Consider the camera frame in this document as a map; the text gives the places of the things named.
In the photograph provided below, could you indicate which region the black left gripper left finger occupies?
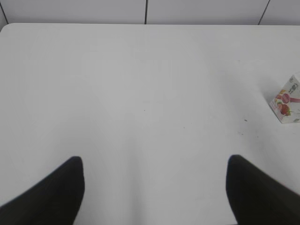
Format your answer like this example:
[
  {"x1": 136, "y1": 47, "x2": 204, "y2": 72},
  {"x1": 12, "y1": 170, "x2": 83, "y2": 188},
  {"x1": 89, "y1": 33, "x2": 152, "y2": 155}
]
[{"x1": 0, "y1": 156, "x2": 85, "y2": 225}]

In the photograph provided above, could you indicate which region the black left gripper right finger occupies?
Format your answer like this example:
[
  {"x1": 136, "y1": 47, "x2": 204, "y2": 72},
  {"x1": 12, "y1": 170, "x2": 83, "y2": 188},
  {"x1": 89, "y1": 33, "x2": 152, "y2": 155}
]
[{"x1": 226, "y1": 155, "x2": 300, "y2": 225}]

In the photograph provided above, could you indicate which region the white meinianda drink bottle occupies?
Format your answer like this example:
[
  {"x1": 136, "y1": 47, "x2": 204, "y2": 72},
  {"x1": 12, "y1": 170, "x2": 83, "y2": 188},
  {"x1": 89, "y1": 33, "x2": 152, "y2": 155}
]
[{"x1": 270, "y1": 73, "x2": 300, "y2": 124}]

